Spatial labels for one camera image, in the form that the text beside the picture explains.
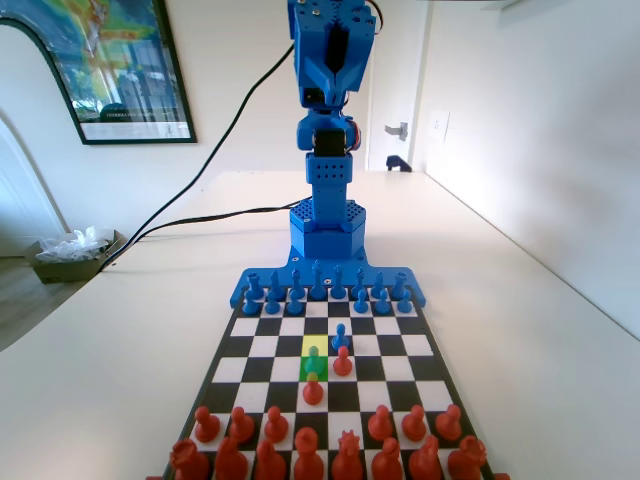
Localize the white door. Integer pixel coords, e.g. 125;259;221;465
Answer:
367;0;429;174

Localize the black framed poster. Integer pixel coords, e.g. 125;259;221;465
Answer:
0;0;199;146

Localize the blue king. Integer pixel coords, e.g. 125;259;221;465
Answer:
309;259;326;301

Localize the blue queen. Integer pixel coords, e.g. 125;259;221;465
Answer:
330;264;347;301

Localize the white arched panel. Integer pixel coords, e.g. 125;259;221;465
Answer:
0;19;84;259

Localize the clear plastic bag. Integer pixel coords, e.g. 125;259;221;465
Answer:
35;225;114;264

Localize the red pawn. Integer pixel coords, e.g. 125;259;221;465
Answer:
401;404;428;441
228;407;256;445
434;403;464;441
193;405;221;444
332;345;352;377
263;405;290;444
302;372;324;406
367;404;395;441

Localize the black and white chessboard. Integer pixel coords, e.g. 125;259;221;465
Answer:
159;294;496;480

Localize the cardboard box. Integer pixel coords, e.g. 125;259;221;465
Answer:
24;228;129;285

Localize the red king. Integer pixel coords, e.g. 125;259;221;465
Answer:
292;427;326;480

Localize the red queen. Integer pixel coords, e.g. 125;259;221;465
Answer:
332;430;365;480

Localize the red bishop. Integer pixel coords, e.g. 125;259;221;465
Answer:
254;438;289;480
370;437;405;480

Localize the red knight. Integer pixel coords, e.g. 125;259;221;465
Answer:
408;434;444;480
214;435;250;480

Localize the red rook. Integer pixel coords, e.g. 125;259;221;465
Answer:
447;434;489;480
168;437;211;480

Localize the long black cable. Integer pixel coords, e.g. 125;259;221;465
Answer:
99;42;296;274

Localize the white wall switch plate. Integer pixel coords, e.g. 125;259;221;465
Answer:
429;110;451;144

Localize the black power cable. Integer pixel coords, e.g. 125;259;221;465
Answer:
112;199;307;266

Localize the blue arm base plate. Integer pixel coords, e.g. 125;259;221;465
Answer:
228;249;429;309

